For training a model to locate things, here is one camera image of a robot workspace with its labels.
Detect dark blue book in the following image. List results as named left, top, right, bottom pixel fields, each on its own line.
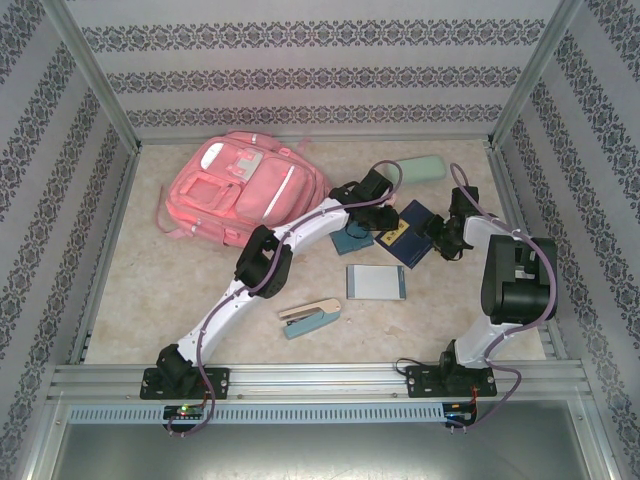
left=374, top=199, right=439, bottom=270

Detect pale green glasses case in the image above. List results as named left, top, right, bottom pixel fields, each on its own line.
left=391, top=154, right=446, bottom=185

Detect teal wallet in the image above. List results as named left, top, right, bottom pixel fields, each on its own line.
left=329, top=222, right=375, bottom=257

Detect grey notebook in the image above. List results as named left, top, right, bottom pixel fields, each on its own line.
left=345, top=264, right=407, bottom=301

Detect pink school backpack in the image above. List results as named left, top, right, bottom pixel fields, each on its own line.
left=155, top=129, right=332, bottom=250

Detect blue and beige stapler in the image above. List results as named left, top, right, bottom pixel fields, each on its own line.
left=278, top=298, right=344, bottom=341

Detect small circuit board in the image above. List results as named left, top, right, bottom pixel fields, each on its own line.
left=163, top=404, right=207, bottom=420
left=444, top=402, right=479, bottom=426

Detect grey metal panel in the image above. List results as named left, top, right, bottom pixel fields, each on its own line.
left=29, top=422, right=614, bottom=480

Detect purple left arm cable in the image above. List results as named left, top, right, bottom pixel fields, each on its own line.
left=167, top=159, right=405, bottom=440

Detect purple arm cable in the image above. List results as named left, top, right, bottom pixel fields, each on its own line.
left=448, top=162, right=559, bottom=437
left=167, top=159, right=405, bottom=440

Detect aluminium side rail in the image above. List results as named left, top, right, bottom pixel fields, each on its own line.
left=69, top=147, right=144, bottom=365
left=487, top=144, right=569, bottom=360

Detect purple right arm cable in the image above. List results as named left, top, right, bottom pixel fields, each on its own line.
left=448, top=162, right=559, bottom=437

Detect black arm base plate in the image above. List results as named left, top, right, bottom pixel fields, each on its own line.
left=141, top=367, right=231, bottom=401
left=405, top=364, right=497, bottom=400

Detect aluminium frame post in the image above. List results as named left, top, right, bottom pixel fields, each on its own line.
left=489, top=0, right=586, bottom=149
left=38, top=0, right=142, bottom=151

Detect aluminium mounting rail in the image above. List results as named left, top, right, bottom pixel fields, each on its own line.
left=47, top=363, right=594, bottom=402

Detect grey slotted cable duct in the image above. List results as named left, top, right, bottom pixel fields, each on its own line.
left=67, top=403, right=446, bottom=425

